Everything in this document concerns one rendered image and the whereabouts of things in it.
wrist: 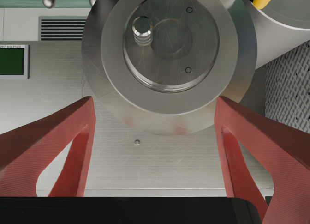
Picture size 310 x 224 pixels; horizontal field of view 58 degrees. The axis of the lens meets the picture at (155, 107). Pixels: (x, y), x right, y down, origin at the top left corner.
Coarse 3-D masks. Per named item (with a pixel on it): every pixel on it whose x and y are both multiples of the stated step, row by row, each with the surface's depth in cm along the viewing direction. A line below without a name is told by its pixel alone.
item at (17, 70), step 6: (0, 54) 56; (6, 54) 56; (12, 54) 56; (18, 54) 56; (0, 60) 56; (6, 60) 56; (12, 60) 56; (18, 60) 56; (0, 66) 56; (6, 66) 56; (12, 66) 56; (18, 66) 56; (0, 72) 56; (6, 72) 56; (12, 72) 56; (18, 72) 56
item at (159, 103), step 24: (120, 0) 23; (216, 0) 23; (120, 24) 23; (120, 48) 23; (120, 72) 23; (216, 72) 23; (144, 96) 23; (168, 96) 23; (192, 96) 23; (216, 96) 23
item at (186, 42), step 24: (144, 0) 22; (168, 0) 22; (192, 0) 22; (168, 24) 22; (192, 24) 21; (216, 24) 22; (144, 48) 21; (168, 48) 21; (192, 48) 21; (216, 48) 21; (144, 72) 21; (168, 72) 21; (192, 72) 21
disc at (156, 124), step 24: (96, 0) 24; (240, 0) 24; (96, 24) 23; (240, 24) 24; (96, 48) 23; (240, 48) 23; (96, 72) 23; (240, 72) 23; (96, 96) 23; (120, 96) 23; (240, 96) 23; (120, 120) 23; (144, 120) 23; (168, 120) 23; (192, 120) 23
